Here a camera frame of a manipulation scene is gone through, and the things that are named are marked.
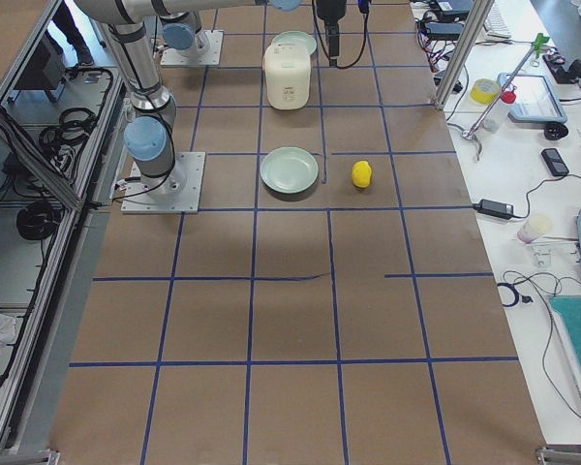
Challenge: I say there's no light green plate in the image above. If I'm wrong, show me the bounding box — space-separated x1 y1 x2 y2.
260 146 319 195
271 31 317 55

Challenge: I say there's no clear plastic cup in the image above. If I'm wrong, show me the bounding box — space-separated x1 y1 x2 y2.
516 213 553 244

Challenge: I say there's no red capped squeeze bottle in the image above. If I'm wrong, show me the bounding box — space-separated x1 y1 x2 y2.
481 89 517 134

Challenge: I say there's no aluminium frame post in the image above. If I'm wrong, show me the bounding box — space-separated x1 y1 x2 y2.
434 0 494 109

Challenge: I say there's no far light green plate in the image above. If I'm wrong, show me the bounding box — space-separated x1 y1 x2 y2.
271 31 317 55

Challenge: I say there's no black coiled cable bundle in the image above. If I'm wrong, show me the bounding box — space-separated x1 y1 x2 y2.
15 201 55 242

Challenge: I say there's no near light green plate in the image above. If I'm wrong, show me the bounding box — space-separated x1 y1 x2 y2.
260 146 319 195

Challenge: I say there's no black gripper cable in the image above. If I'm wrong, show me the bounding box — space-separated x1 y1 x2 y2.
337 0 372 70

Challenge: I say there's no black power adapter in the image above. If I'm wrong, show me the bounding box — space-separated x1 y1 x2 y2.
473 199 514 220

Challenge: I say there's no yellow tape roll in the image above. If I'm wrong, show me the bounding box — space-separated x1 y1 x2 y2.
470 78 502 106

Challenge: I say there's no white keyboard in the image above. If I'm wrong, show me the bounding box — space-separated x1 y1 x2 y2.
482 1 511 42

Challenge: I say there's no white rice cooker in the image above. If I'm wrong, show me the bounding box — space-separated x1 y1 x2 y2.
262 42 311 110

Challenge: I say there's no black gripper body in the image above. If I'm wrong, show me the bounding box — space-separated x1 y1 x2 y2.
316 0 347 35

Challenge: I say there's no yellow toy lemon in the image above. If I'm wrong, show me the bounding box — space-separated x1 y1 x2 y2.
351 160 373 189

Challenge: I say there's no black power brick top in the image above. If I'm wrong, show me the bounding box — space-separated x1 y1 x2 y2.
423 22 464 41

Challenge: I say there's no metal rod with green clip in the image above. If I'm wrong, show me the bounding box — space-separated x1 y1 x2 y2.
461 33 550 160

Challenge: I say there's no black round cap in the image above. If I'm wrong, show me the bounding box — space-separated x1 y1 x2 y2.
543 121 569 141

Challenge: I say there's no blue teach pendant tablet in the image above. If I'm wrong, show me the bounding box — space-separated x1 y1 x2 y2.
508 75 567 125

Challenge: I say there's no blue cable coil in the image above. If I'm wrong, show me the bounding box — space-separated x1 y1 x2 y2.
496 282 534 310

